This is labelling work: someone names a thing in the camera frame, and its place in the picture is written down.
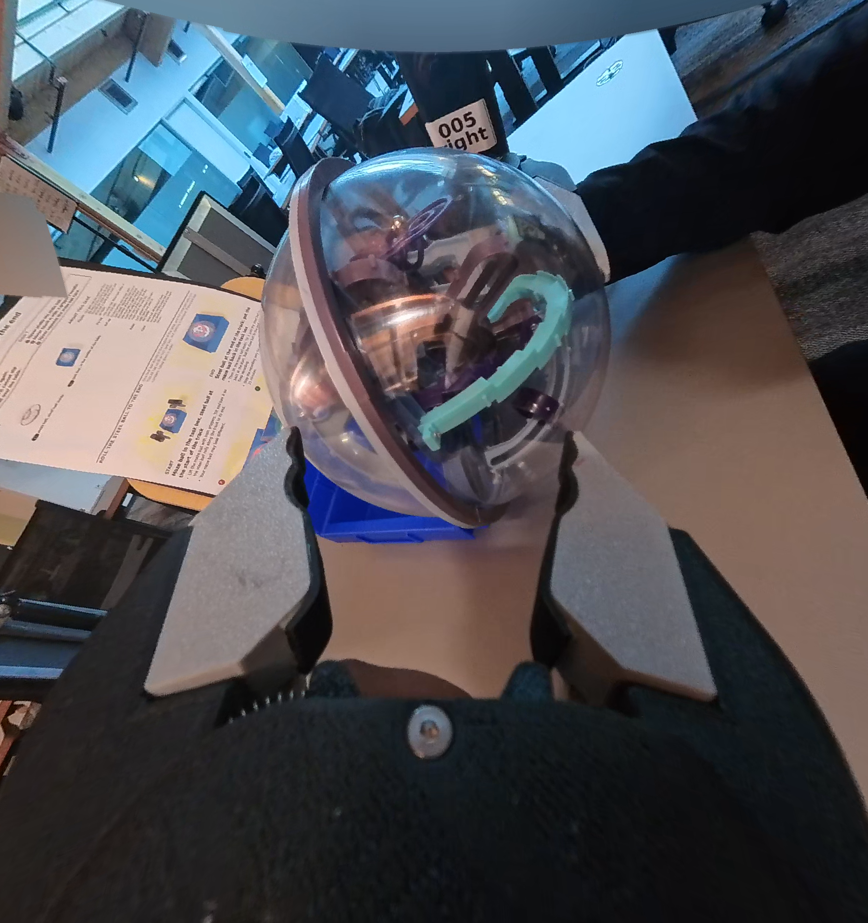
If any black aluminium rail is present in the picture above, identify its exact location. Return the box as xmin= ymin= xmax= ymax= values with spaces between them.
xmin=0 ymin=587 xmax=110 ymax=697

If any grey flat monitor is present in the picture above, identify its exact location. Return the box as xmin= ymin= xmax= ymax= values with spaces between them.
xmin=158 ymin=191 xmax=277 ymax=281

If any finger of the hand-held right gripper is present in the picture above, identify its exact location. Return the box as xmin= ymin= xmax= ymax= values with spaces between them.
xmin=516 ymin=153 xmax=609 ymax=286

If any white paper note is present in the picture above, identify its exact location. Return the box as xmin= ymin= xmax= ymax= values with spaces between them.
xmin=0 ymin=153 xmax=75 ymax=233

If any person's right forearm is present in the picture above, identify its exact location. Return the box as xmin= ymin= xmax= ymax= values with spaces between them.
xmin=574 ymin=0 xmax=868 ymax=286

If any person's left hand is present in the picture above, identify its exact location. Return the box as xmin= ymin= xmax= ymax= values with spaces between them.
xmin=343 ymin=658 xmax=472 ymax=699

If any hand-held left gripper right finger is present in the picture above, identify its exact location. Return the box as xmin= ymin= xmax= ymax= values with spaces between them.
xmin=529 ymin=431 xmax=718 ymax=702

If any clear plastic maze ball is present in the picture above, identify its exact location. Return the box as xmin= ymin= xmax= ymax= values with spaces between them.
xmin=261 ymin=146 xmax=611 ymax=526

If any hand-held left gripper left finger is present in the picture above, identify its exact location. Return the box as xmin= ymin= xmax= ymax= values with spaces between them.
xmin=144 ymin=425 xmax=334 ymax=699

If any large blue plastic bin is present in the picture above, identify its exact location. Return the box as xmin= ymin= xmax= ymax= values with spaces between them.
xmin=250 ymin=429 xmax=478 ymax=545

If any brown cardboard board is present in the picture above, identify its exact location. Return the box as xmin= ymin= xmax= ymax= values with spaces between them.
xmin=116 ymin=273 xmax=279 ymax=514

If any printed instruction sheet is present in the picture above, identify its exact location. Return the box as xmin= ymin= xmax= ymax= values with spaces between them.
xmin=0 ymin=265 xmax=276 ymax=499

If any white office desk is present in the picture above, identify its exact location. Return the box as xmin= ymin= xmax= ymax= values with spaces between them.
xmin=506 ymin=29 xmax=700 ymax=168

